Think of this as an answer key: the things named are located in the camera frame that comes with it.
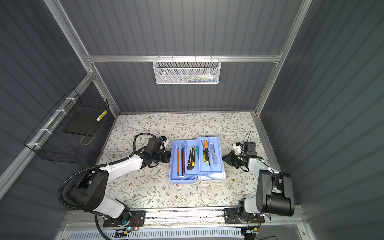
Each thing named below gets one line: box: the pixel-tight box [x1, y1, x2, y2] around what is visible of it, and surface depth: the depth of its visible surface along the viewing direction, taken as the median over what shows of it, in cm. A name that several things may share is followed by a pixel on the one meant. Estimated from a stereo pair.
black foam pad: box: [62, 112, 98, 136], surface depth 78 cm
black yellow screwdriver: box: [201, 139, 211, 166], surface depth 86 cm
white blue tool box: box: [169, 136, 227, 185], surface depth 86 cm
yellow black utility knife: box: [187, 146, 196, 170], surface depth 87 cm
